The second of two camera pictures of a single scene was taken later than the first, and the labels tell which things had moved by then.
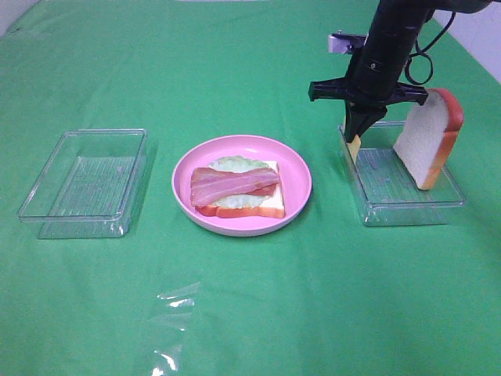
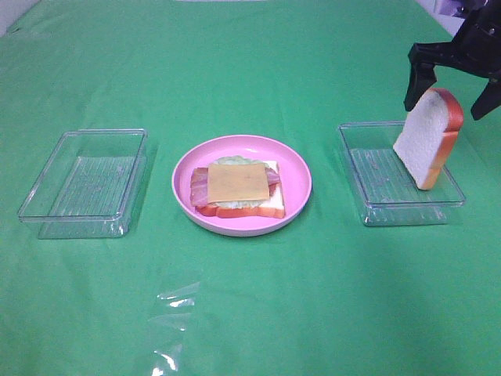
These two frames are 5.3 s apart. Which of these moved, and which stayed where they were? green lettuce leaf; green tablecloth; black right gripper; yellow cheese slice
Moved: yellow cheese slice; black right gripper
Stayed: green lettuce leaf; green tablecloth
